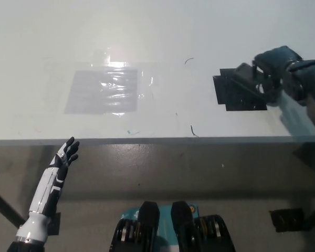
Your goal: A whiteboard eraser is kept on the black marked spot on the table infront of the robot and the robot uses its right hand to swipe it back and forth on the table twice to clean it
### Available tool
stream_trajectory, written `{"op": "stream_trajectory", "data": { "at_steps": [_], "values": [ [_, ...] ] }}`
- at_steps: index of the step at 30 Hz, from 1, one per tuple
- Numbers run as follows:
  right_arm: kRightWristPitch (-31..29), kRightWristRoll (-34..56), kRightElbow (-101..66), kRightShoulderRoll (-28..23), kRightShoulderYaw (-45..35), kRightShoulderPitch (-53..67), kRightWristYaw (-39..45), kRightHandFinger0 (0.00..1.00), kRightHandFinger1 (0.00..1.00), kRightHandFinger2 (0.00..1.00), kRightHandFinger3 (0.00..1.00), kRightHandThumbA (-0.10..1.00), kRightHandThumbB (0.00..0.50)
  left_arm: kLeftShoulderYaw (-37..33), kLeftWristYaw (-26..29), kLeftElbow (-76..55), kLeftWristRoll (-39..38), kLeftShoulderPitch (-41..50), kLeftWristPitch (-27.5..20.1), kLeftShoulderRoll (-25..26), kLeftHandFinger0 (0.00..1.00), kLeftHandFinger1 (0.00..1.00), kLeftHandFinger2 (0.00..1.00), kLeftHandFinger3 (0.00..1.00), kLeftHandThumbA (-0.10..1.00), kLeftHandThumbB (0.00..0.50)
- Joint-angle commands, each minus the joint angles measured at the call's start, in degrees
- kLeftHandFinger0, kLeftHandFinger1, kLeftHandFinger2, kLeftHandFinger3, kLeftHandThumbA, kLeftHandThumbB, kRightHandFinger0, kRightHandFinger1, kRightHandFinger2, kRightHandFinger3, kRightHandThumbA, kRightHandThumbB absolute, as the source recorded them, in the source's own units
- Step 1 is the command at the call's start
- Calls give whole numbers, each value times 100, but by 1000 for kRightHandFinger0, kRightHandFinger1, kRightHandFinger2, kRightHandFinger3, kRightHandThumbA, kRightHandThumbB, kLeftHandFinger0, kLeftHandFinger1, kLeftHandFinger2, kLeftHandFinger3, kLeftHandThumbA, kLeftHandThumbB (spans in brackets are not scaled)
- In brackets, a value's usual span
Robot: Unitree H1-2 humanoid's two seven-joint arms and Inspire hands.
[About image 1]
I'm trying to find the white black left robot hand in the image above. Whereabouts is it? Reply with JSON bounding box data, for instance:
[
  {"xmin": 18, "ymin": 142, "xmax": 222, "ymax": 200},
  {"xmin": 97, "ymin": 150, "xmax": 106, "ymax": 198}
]
[{"xmin": 28, "ymin": 136, "xmax": 80, "ymax": 219}]

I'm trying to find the dark right robot hand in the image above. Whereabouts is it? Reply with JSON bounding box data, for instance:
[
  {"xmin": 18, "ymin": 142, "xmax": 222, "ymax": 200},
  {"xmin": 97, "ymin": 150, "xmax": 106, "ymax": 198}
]
[{"xmin": 251, "ymin": 46, "xmax": 307, "ymax": 106}]

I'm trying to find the dark grey whiteboard eraser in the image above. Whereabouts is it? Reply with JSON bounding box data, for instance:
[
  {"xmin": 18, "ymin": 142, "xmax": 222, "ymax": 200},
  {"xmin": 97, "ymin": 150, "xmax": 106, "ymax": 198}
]
[{"xmin": 232, "ymin": 62, "xmax": 272, "ymax": 103}]

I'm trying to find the black teal robot torso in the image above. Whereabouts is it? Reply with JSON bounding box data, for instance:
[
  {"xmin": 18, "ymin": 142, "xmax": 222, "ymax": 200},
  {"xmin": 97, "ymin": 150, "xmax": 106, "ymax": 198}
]
[{"xmin": 109, "ymin": 201, "xmax": 236, "ymax": 252}]

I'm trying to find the black floor foot plate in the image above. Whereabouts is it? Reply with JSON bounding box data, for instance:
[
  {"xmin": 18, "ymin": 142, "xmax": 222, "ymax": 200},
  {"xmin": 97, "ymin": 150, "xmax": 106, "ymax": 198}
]
[
  {"xmin": 47, "ymin": 211, "xmax": 61, "ymax": 236},
  {"xmin": 269, "ymin": 208, "xmax": 305, "ymax": 233}
]

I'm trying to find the black table leg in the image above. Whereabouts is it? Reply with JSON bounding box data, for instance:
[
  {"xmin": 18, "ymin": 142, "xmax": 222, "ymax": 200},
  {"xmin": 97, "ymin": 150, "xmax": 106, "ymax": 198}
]
[{"xmin": 0, "ymin": 187, "xmax": 26, "ymax": 229}]

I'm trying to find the grey rectangular tape patch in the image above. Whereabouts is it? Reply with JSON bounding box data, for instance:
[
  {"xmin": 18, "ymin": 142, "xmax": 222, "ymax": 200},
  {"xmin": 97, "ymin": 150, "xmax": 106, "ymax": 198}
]
[{"xmin": 64, "ymin": 69, "xmax": 139, "ymax": 115}]

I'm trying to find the black table corner brace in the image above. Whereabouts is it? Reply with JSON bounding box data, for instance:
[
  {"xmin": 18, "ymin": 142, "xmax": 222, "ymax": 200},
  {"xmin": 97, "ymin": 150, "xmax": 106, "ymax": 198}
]
[{"xmin": 292, "ymin": 141, "xmax": 315, "ymax": 170}]

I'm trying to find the clear plastic film sheet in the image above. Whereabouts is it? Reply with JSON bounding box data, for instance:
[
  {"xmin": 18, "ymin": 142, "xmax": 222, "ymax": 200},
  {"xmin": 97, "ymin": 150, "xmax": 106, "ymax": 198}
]
[{"xmin": 54, "ymin": 48, "xmax": 158, "ymax": 131}]

